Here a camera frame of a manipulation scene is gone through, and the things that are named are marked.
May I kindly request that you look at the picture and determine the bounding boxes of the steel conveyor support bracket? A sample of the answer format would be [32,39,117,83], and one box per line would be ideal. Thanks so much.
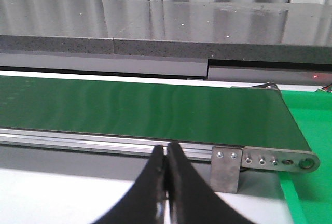
[210,147,242,193]

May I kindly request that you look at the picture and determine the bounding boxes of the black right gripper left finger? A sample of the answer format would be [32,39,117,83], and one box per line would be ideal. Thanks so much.
[96,145,165,223]

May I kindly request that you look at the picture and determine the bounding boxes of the green tray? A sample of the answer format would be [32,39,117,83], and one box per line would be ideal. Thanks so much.
[279,91,331,223]

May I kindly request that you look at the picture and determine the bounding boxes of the grey stone countertop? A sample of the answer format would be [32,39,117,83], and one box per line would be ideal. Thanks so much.
[1,0,331,65]

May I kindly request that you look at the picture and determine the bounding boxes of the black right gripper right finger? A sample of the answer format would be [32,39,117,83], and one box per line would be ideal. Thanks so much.
[167,143,251,223]

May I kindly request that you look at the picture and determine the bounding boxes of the aluminium conveyor frame rail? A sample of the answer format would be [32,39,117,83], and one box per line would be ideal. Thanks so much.
[1,128,320,173]

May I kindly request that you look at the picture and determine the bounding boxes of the green conveyor belt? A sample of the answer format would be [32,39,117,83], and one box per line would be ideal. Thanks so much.
[1,76,309,151]

